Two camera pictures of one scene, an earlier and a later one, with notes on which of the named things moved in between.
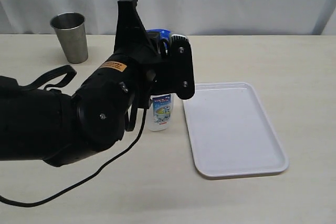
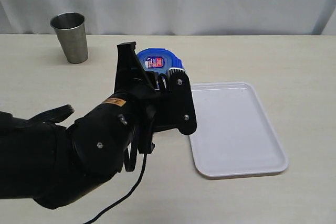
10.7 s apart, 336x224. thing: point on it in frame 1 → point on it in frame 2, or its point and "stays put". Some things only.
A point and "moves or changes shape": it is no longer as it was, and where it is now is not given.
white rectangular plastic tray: (230, 132) stays put
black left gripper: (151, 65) → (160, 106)
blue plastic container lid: (164, 33) moves or changes shape
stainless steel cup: (71, 27) stays put
